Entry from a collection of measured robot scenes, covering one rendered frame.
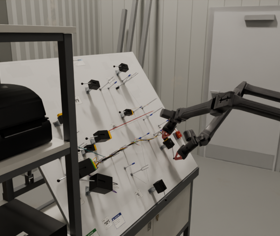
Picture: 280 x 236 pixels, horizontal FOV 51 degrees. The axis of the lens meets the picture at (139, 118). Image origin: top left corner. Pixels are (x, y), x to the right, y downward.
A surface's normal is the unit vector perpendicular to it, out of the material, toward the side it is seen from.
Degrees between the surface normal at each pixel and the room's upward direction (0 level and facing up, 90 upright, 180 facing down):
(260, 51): 90
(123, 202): 53
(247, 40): 90
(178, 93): 90
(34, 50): 90
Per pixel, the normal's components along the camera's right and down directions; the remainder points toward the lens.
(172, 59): -0.46, 0.24
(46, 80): 0.67, -0.44
